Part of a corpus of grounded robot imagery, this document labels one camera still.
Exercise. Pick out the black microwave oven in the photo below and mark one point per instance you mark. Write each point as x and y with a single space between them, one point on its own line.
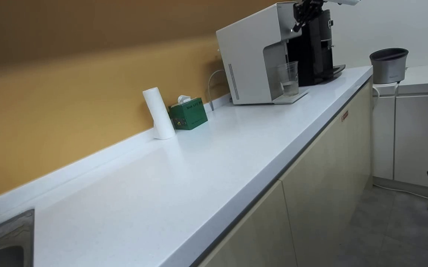
312 50

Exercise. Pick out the green tissue box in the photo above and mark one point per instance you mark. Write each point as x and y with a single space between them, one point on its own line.
187 114

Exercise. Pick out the silver white coffeemaker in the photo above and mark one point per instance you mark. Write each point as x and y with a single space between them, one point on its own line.
254 53

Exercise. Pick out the stainless steel sink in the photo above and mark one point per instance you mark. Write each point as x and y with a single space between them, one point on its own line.
16 240

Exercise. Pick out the clear plastic Starbucks cup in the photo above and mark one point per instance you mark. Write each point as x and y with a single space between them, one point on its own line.
289 83

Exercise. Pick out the white paper roll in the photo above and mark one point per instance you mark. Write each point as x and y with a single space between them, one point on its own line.
162 125

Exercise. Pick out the white side cabinet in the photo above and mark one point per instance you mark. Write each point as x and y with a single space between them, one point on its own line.
399 129

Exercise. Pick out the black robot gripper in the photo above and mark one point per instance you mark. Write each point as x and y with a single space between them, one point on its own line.
304 10

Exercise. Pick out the grey round pot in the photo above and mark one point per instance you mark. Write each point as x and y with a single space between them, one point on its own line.
387 65

